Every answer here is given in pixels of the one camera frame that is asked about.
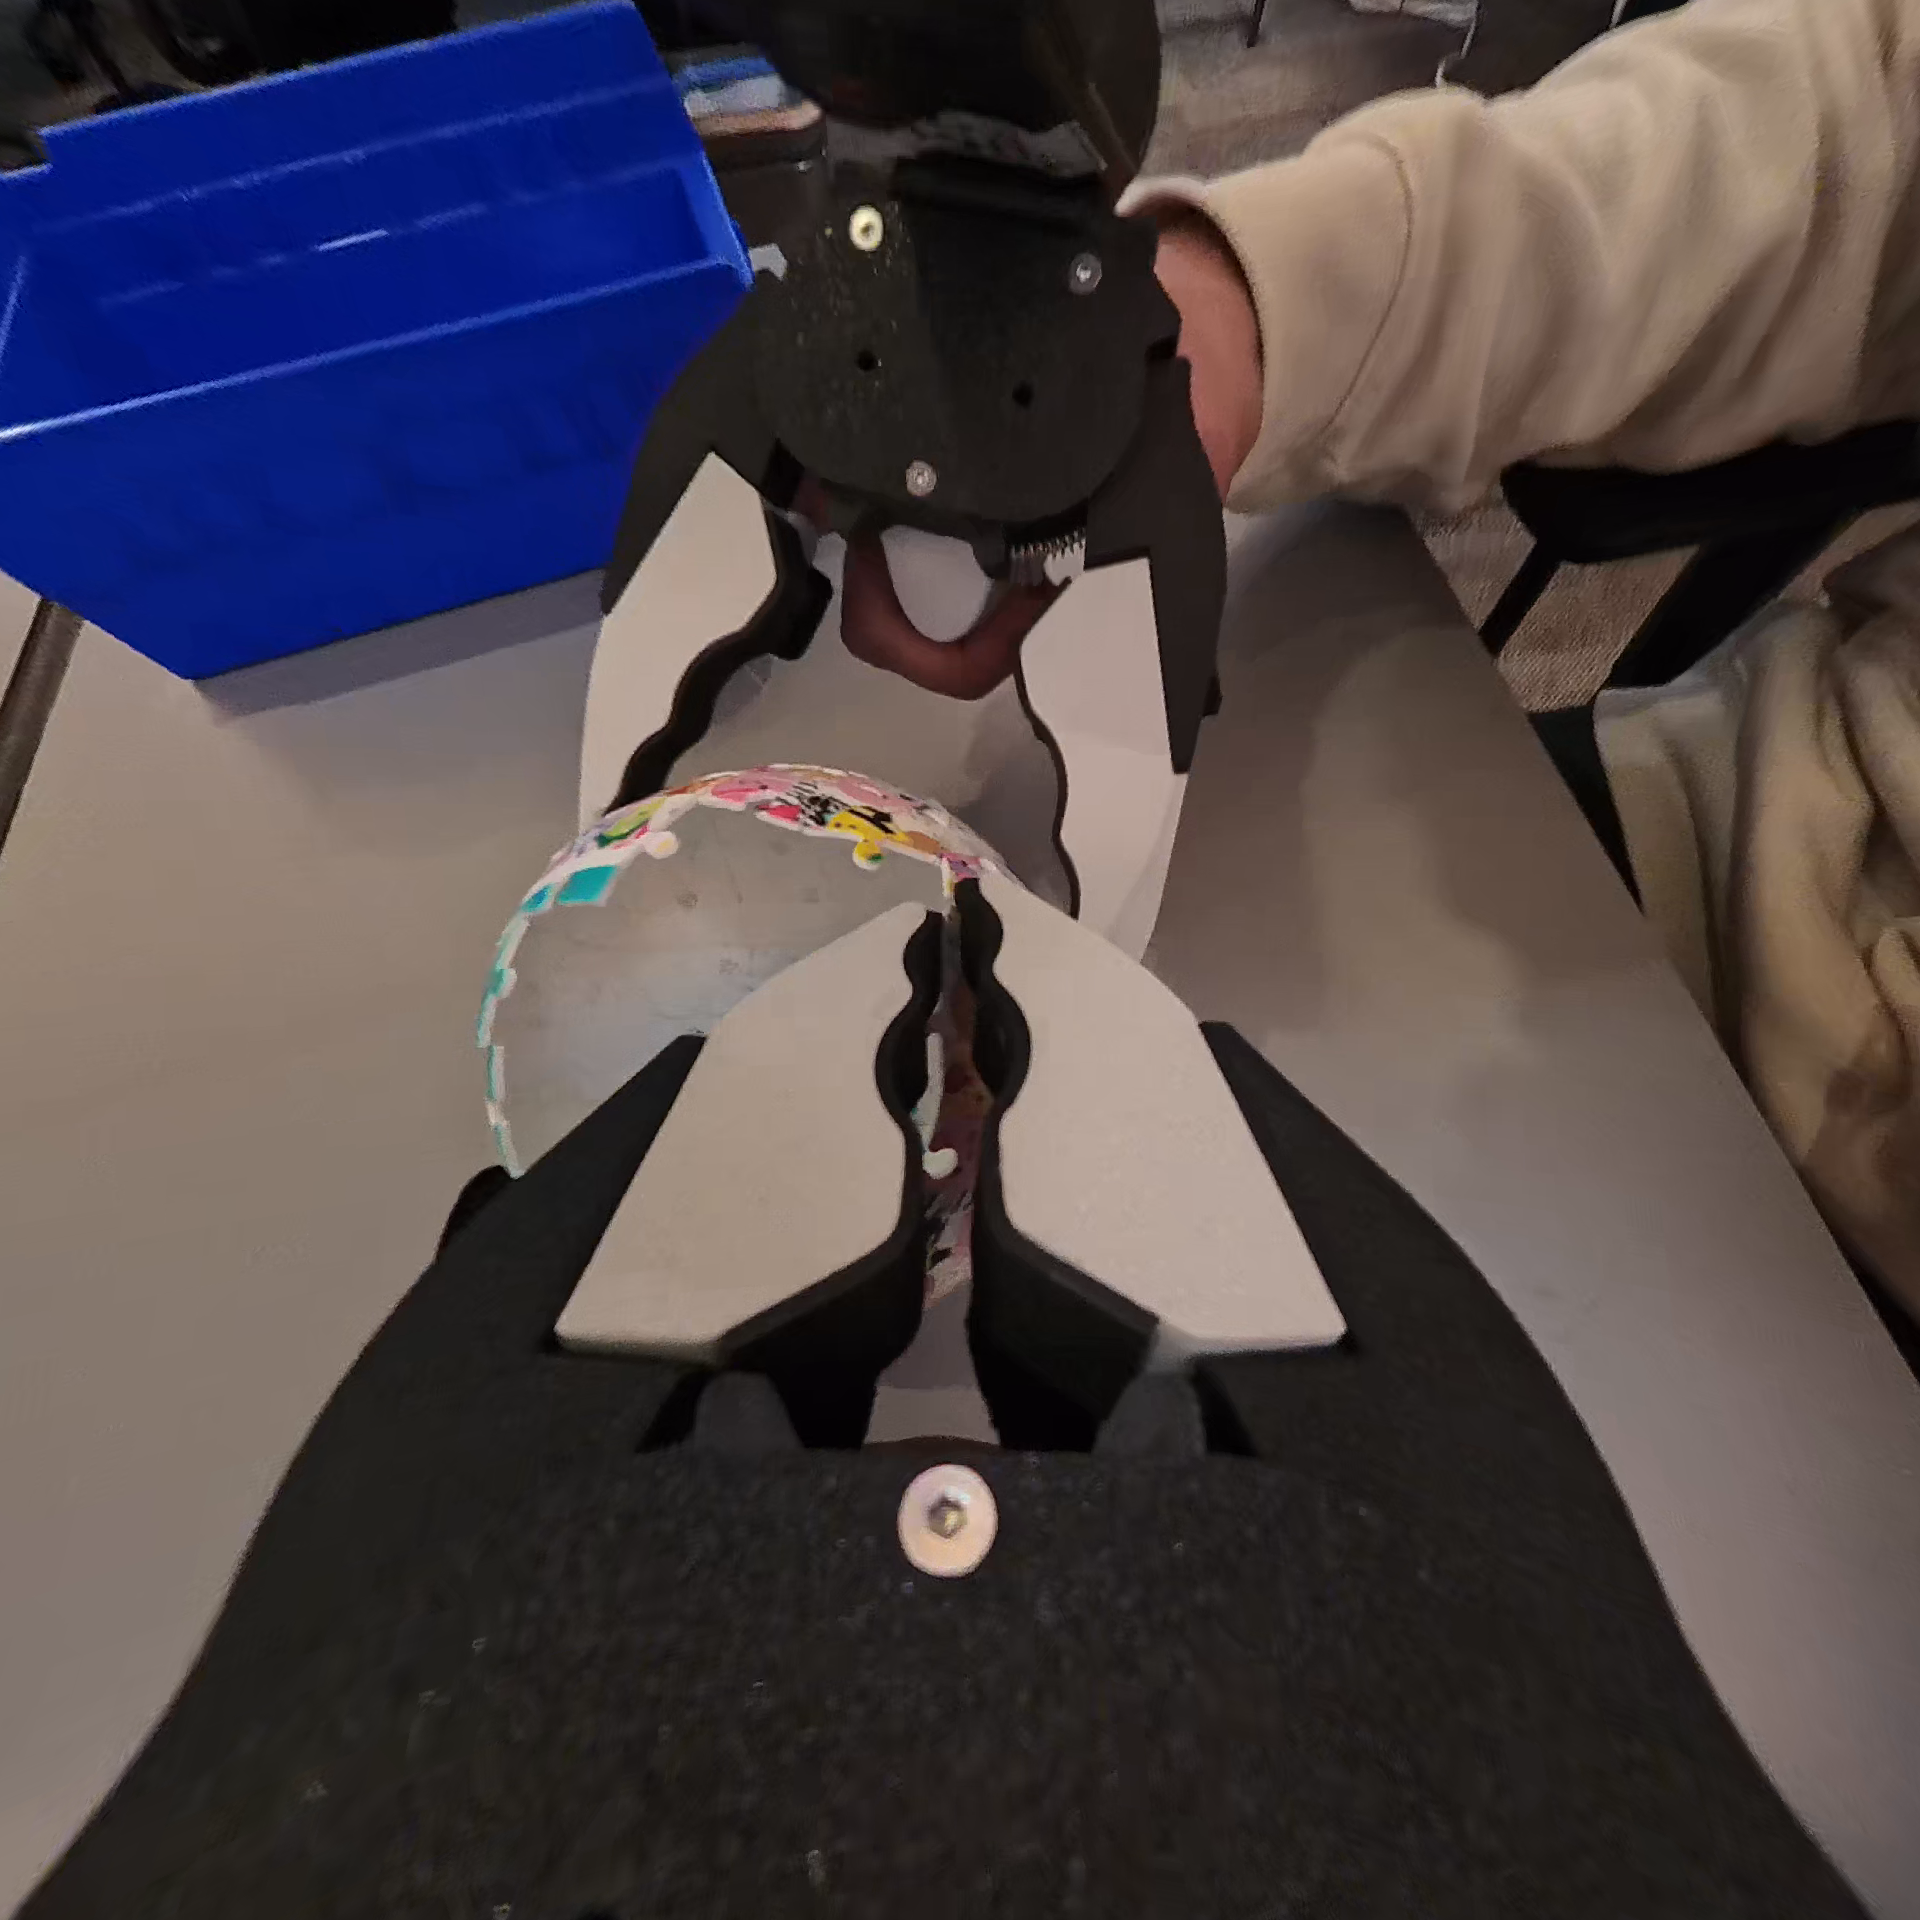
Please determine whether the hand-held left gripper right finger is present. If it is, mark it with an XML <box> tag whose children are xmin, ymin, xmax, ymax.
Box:
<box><xmin>954</xmin><ymin>875</ymin><xmax>1351</xmax><ymax>1452</ymax></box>

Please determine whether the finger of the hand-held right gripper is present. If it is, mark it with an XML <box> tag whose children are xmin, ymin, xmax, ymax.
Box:
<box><xmin>577</xmin><ymin>449</ymin><xmax>837</xmax><ymax>841</ymax></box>
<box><xmin>961</xmin><ymin>557</ymin><xmax>1190</xmax><ymax>965</ymax></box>

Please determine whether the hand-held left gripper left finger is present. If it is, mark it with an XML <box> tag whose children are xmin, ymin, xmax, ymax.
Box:
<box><xmin>555</xmin><ymin>904</ymin><xmax>950</xmax><ymax>1449</ymax></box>

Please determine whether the colourful puzzle ball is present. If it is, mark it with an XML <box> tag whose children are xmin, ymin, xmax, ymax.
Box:
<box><xmin>476</xmin><ymin>761</ymin><xmax>1016</xmax><ymax>1310</ymax></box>

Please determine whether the blue plastic bin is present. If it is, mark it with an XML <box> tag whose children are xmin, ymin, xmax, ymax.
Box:
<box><xmin>0</xmin><ymin>0</ymin><xmax>756</xmax><ymax>680</ymax></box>

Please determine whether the person's right forearm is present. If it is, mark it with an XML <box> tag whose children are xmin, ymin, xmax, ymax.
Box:
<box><xmin>1117</xmin><ymin>0</ymin><xmax>1920</xmax><ymax>520</ymax></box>

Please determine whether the person's right hand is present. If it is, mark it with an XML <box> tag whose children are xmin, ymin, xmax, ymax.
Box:
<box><xmin>840</xmin><ymin>223</ymin><xmax>1267</xmax><ymax>701</ymax></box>

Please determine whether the black office chair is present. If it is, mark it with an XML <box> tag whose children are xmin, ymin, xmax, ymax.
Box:
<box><xmin>1476</xmin><ymin>433</ymin><xmax>1920</xmax><ymax>901</ymax></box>

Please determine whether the person's cream sweatshirt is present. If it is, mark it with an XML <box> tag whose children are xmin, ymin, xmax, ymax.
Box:
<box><xmin>1591</xmin><ymin>539</ymin><xmax>1920</xmax><ymax>1322</ymax></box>

